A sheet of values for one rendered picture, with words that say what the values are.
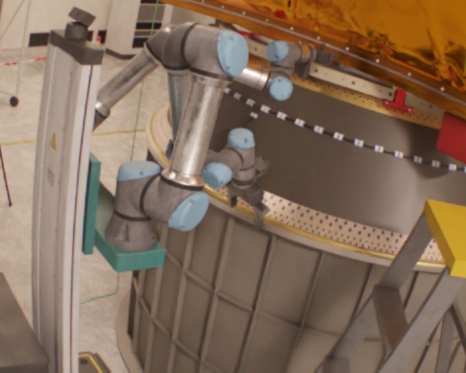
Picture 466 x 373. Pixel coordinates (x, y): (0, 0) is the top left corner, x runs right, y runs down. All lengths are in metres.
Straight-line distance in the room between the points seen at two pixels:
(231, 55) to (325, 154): 0.87
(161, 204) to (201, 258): 0.97
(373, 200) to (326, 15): 0.71
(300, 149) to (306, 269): 0.44
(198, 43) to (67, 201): 0.58
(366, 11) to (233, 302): 1.24
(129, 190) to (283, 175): 0.80
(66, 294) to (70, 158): 0.45
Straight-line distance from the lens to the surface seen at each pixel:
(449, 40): 2.09
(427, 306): 1.63
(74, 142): 1.80
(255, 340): 2.65
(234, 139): 1.93
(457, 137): 2.17
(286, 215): 2.38
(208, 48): 1.66
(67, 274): 1.99
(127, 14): 10.02
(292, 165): 2.43
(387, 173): 2.39
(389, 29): 2.24
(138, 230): 1.83
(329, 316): 2.49
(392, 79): 2.29
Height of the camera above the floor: 2.12
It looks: 21 degrees down
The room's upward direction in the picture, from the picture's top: 10 degrees clockwise
